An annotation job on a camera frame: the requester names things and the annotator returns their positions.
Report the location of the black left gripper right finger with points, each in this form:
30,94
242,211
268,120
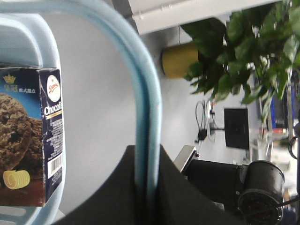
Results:
180,203

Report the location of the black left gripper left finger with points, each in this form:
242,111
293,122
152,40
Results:
105,194

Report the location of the blue Chocofello cookie box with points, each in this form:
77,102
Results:
31,135

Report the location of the light blue plastic basket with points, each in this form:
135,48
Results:
143,158

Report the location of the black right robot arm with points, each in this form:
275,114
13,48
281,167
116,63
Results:
253,191

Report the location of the black monitor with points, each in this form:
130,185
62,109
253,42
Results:
236,128

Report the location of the yellow plant pot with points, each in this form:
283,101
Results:
177,59

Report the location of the green potted plant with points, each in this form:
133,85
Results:
254,51

